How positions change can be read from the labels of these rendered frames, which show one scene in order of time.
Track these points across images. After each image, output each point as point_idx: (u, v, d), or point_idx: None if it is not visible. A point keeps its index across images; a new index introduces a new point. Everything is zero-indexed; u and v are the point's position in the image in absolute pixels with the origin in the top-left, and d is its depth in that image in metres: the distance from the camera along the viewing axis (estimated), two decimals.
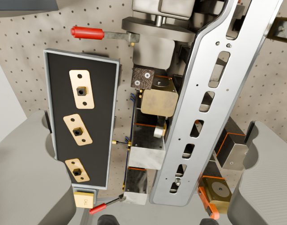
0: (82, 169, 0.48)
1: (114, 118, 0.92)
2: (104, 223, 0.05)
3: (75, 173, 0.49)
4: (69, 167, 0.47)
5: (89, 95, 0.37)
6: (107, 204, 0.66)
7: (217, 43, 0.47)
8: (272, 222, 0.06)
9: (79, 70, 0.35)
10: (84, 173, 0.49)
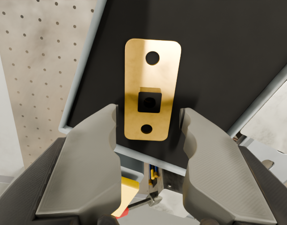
0: (167, 94, 0.14)
1: None
2: (104, 223, 0.05)
3: (137, 107, 0.14)
4: (130, 73, 0.13)
5: None
6: (130, 208, 0.32)
7: None
8: (223, 202, 0.06)
9: None
10: (162, 114, 0.15)
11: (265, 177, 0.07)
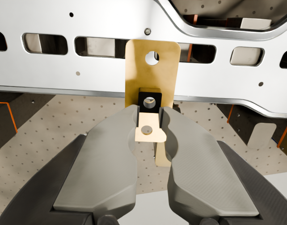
0: (167, 95, 0.14)
1: None
2: (104, 223, 0.05)
3: None
4: (130, 73, 0.13)
5: None
6: None
7: (148, 31, 0.29)
8: (208, 199, 0.06)
9: None
10: None
11: (244, 169, 0.08)
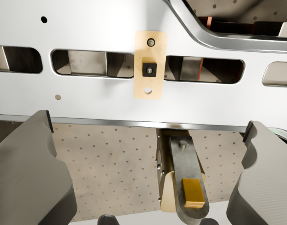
0: (161, 66, 0.22)
1: None
2: (104, 223, 0.05)
3: (141, 75, 0.23)
4: (137, 52, 0.21)
5: None
6: None
7: (151, 41, 0.21)
8: (271, 221, 0.06)
9: None
10: (158, 80, 0.23)
11: None
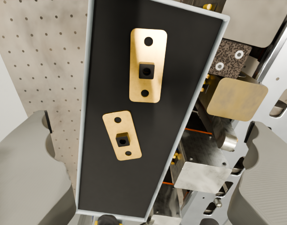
0: None
1: None
2: (104, 223, 0.05)
3: None
4: None
5: (157, 79, 0.21)
6: None
7: None
8: (272, 222, 0.06)
9: (150, 29, 0.19)
10: None
11: None
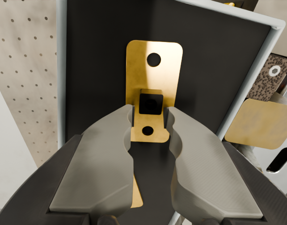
0: None
1: None
2: (104, 223, 0.05)
3: None
4: None
5: None
6: None
7: None
8: (211, 200, 0.06)
9: (158, 42, 0.12)
10: None
11: (249, 171, 0.07)
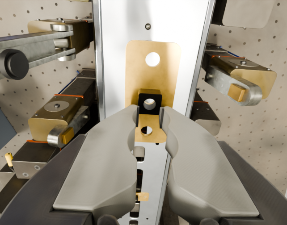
0: None
1: None
2: (104, 223, 0.05)
3: (138, 198, 0.58)
4: None
5: None
6: None
7: None
8: (208, 199, 0.06)
9: (157, 42, 0.12)
10: (140, 194, 0.57)
11: (245, 169, 0.08)
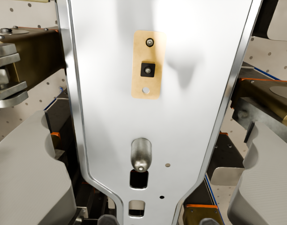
0: None
1: None
2: (104, 223, 0.05)
3: None
4: None
5: (157, 77, 0.23)
6: None
7: None
8: (272, 222, 0.06)
9: (152, 31, 0.20)
10: None
11: None
